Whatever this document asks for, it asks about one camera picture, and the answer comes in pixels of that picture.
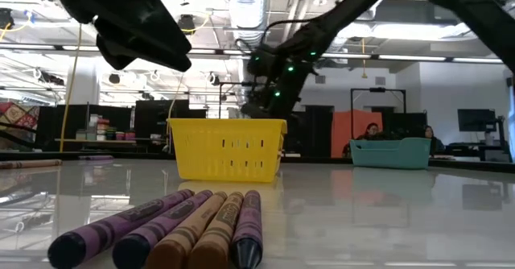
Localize stacked plastic containers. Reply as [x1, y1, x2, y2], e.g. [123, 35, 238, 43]
[76, 114, 138, 141]

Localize black ceiling cord reel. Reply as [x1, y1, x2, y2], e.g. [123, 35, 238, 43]
[176, 14, 197, 35]

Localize grey rectangular air duct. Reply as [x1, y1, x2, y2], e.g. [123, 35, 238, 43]
[377, 0, 476, 40]

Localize black desk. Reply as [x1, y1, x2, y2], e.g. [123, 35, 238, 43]
[442, 139, 513, 163]

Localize black ceiling box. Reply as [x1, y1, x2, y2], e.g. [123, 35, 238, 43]
[0, 7, 15, 31]

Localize wooden side table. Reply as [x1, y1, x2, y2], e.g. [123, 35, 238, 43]
[55, 138, 140, 153]

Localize black computer monitor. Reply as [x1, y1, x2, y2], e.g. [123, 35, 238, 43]
[457, 108, 497, 133]

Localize person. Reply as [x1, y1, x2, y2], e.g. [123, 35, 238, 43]
[422, 125, 447, 156]
[353, 122, 382, 141]

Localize colourful patterned quilt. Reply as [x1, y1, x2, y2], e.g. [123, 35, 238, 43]
[0, 101, 40, 152]

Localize brown crayon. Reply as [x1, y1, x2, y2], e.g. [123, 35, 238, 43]
[0, 159, 64, 170]
[144, 191, 229, 269]
[187, 191, 245, 269]

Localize long ceiling light bar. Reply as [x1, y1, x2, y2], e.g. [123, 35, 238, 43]
[0, 43, 515, 65]

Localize teal plastic basket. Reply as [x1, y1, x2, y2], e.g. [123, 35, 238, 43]
[348, 137, 432, 170]

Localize black metal stand frame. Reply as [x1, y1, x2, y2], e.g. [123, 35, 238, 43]
[350, 86, 407, 115]
[218, 82, 282, 120]

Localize silver round air duct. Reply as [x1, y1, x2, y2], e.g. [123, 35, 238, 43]
[224, 0, 270, 60]
[328, 21, 365, 56]

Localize orange partition panel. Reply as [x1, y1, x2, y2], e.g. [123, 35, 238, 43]
[331, 110, 384, 159]

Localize yellow plastic basket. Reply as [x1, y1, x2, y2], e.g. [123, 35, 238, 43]
[167, 118, 288, 184]

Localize black partition panel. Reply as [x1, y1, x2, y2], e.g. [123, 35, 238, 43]
[134, 98, 208, 141]
[283, 105, 335, 159]
[39, 104, 134, 153]
[381, 112, 428, 140]

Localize yellow power cord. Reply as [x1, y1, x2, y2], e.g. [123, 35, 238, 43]
[59, 23, 84, 153]

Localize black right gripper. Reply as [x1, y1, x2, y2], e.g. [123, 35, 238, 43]
[240, 43, 319, 120]

